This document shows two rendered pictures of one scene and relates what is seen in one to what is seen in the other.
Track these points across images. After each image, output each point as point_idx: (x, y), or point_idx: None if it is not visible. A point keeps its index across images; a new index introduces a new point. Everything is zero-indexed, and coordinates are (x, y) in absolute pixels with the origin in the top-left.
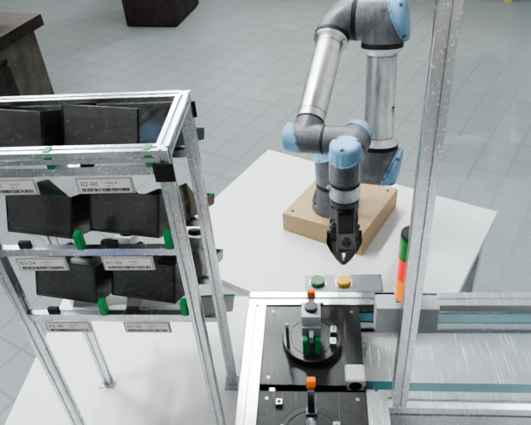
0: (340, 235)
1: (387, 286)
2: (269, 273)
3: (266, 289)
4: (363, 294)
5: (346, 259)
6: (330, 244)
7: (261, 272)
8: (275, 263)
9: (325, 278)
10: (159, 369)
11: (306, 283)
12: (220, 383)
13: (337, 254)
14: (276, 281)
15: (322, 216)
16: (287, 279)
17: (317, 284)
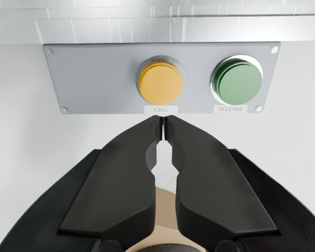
0: None
1: (78, 114)
2: (288, 142)
3: (304, 105)
4: (100, 30)
5: (149, 124)
6: (275, 209)
7: (301, 143)
8: (272, 162)
9: (210, 96)
10: None
11: (269, 77)
12: None
13: (200, 144)
14: (279, 125)
15: (190, 247)
16: (258, 129)
17: (244, 64)
